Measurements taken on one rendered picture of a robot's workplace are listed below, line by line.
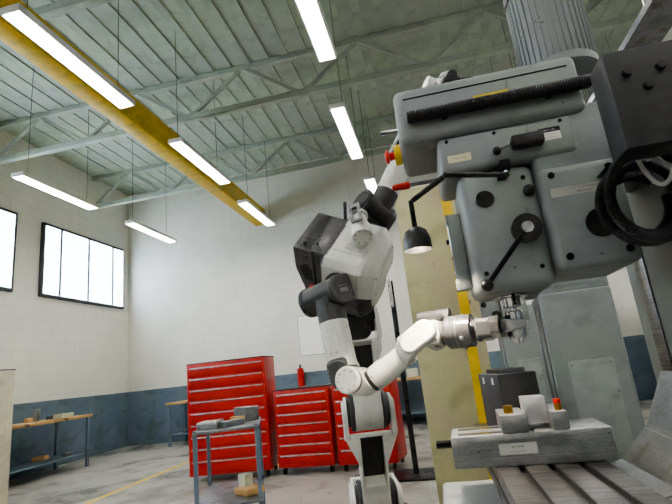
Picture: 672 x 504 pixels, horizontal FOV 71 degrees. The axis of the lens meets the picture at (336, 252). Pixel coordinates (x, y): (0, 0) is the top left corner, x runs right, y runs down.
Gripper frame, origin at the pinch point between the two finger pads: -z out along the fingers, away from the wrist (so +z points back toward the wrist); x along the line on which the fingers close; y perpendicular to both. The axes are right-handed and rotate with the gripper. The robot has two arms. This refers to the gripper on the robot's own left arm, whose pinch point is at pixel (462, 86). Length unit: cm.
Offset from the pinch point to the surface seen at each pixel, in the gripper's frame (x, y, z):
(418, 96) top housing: 17.6, -2.3, -16.5
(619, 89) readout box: -13, -5, -55
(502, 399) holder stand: -3, -92, -25
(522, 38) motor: -15.1, 11.3, -6.8
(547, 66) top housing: -14.6, 2.2, -22.5
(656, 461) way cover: -24, -88, -62
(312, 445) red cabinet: 76, -385, 338
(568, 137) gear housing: -15.9, -15.4, -31.8
